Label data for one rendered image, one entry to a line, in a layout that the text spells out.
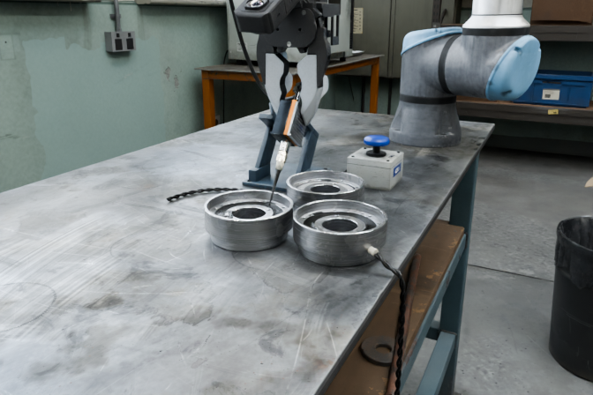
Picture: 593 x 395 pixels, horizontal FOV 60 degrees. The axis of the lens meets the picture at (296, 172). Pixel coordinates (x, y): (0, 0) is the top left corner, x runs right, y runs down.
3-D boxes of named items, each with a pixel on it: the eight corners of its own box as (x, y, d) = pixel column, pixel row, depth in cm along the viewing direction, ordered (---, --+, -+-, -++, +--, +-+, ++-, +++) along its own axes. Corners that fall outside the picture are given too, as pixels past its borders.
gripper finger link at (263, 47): (291, 87, 67) (298, 18, 64) (285, 89, 66) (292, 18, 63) (260, 81, 69) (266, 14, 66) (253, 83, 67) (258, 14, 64)
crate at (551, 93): (590, 101, 382) (596, 71, 376) (589, 109, 351) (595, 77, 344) (515, 96, 407) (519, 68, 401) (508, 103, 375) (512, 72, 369)
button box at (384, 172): (390, 191, 78) (392, 160, 77) (346, 184, 81) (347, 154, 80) (404, 176, 85) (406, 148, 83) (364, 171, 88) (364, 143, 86)
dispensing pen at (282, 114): (251, 197, 63) (285, 74, 67) (266, 206, 66) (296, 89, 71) (267, 200, 62) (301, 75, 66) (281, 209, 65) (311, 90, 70)
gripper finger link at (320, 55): (334, 85, 64) (327, 12, 62) (329, 87, 63) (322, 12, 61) (300, 88, 66) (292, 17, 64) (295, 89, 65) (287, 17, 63)
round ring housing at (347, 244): (275, 242, 60) (275, 210, 59) (346, 223, 66) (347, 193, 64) (330, 279, 52) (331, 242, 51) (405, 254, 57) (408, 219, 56)
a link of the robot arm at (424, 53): (422, 88, 116) (426, 26, 112) (475, 94, 107) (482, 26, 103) (386, 93, 109) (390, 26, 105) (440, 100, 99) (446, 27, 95)
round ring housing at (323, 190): (365, 225, 65) (367, 194, 64) (283, 223, 66) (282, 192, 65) (361, 197, 75) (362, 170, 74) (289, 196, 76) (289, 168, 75)
